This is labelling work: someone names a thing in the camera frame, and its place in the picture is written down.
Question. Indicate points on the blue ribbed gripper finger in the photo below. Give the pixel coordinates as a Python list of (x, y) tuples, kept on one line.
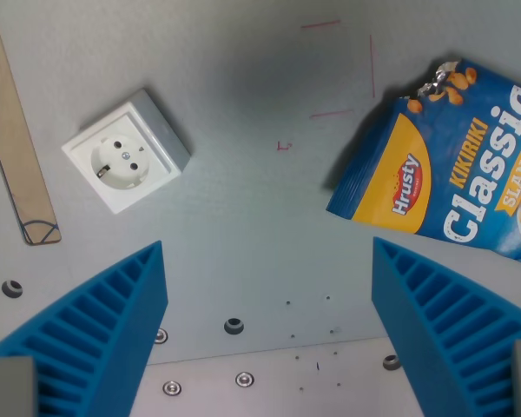
[(113, 330), (443, 330)]

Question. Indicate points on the silver round-head screw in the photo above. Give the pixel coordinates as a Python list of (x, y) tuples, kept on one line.
[(172, 388), (160, 335), (244, 379)]

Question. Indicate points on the blue Hrusty Classic peanut bag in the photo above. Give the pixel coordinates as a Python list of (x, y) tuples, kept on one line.
[(456, 174)]

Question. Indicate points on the wooden strip with blue lines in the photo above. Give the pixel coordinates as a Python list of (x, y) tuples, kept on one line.
[(13, 143)]

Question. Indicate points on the white wall power socket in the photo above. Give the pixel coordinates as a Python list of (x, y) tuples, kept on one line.
[(126, 160)]

